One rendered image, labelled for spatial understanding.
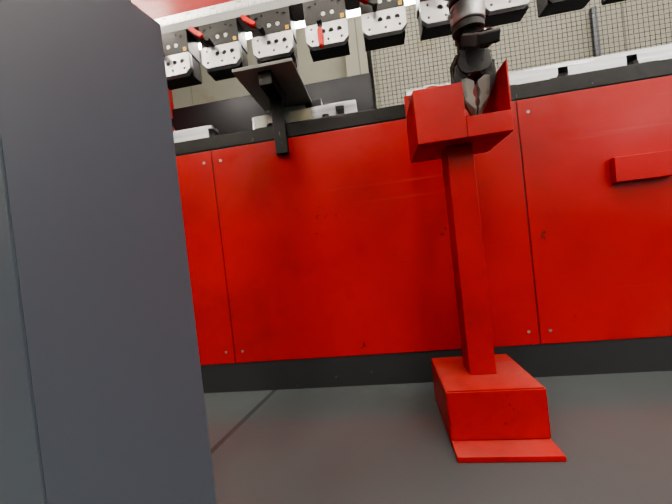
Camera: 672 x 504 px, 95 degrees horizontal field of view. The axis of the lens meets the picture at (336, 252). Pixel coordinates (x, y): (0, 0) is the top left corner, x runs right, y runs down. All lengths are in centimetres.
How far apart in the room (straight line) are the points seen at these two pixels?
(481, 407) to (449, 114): 63
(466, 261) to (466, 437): 38
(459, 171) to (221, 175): 75
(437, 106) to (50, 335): 73
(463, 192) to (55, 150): 70
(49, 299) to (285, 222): 77
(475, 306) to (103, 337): 70
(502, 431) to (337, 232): 66
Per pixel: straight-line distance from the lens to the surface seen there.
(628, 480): 83
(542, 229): 110
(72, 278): 37
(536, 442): 85
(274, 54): 134
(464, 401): 78
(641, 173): 122
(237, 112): 195
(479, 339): 82
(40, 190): 37
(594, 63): 142
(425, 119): 76
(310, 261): 101
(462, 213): 78
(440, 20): 134
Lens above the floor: 45
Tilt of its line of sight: 1 degrees down
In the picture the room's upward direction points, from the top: 6 degrees counter-clockwise
